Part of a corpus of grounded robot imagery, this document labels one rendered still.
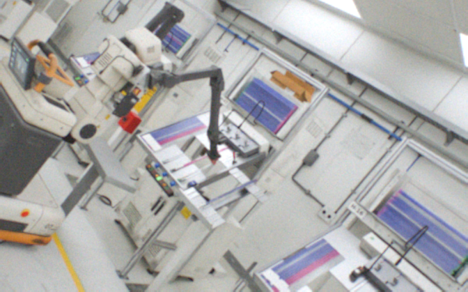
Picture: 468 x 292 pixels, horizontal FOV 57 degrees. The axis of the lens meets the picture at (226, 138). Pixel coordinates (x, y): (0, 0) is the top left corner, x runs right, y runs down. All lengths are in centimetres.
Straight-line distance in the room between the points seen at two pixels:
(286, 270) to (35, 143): 149
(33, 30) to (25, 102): 493
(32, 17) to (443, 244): 607
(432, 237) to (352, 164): 200
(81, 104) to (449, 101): 338
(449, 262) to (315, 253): 71
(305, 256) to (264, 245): 211
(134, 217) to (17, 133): 158
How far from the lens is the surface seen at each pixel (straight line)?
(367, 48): 509
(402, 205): 276
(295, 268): 255
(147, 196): 351
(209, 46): 432
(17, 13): 701
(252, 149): 313
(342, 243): 277
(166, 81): 244
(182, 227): 322
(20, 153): 230
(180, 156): 314
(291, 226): 461
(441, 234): 270
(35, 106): 219
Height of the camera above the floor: 136
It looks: 4 degrees down
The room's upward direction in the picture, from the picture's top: 39 degrees clockwise
